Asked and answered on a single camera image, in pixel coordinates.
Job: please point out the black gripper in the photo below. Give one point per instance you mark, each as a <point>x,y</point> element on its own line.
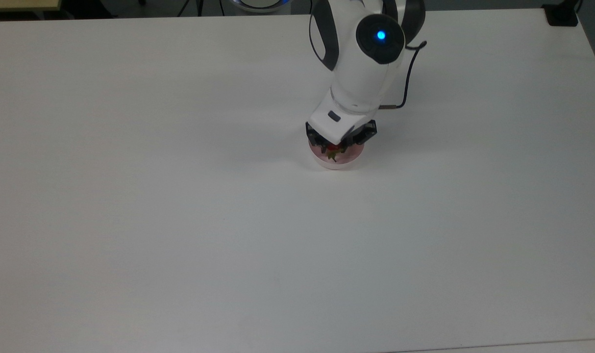
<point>368,131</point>

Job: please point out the red strawberry with green leaves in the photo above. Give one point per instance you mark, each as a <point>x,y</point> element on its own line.
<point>333,153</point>

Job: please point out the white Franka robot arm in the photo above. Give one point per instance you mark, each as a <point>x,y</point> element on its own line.
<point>361,73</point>

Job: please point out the pink plastic bowl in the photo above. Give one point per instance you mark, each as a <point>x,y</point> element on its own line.
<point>339,164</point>

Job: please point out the black stand legs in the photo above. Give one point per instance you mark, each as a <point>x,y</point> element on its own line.
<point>198,6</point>

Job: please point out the wooden desk top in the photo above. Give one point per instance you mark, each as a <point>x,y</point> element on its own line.
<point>18,5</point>

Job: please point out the black mount base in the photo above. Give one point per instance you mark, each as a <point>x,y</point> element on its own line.
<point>562,17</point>

